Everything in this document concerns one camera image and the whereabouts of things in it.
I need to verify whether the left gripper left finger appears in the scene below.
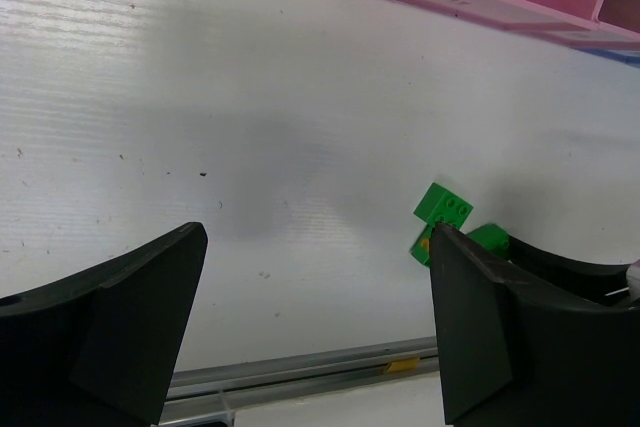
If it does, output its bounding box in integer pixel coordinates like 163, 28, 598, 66
1, 222, 207, 426

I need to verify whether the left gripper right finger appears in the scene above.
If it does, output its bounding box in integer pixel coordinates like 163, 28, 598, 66
430, 223, 639, 426

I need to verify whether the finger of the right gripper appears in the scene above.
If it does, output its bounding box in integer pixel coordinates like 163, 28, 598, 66
508, 236, 632, 305

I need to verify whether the green lego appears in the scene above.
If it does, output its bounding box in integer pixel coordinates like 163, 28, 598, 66
413, 182, 473, 228
467, 223, 510, 259
410, 225, 433, 267

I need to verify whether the small pink bin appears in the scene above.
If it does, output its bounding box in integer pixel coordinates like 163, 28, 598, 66
599, 0, 639, 37

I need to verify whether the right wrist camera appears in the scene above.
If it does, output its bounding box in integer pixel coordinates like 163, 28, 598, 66
626, 260, 640, 303

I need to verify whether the aluminium rail front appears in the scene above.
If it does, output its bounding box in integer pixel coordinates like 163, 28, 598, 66
159, 337, 439, 426

